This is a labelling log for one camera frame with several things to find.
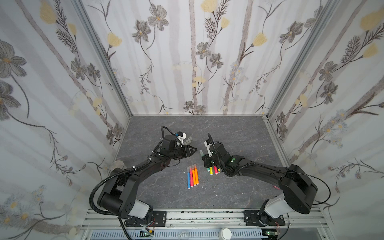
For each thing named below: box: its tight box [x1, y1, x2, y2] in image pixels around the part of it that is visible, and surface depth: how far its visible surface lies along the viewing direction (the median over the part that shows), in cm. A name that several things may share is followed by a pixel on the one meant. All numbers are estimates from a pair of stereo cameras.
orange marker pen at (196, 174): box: [194, 163, 200, 185], surface depth 90 cm
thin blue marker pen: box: [187, 167, 191, 190], surface depth 89 cm
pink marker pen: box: [190, 165, 194, 188], surface depth 90 cm
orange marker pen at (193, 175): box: [191, 164, 197, 186], surface depth 90 cm
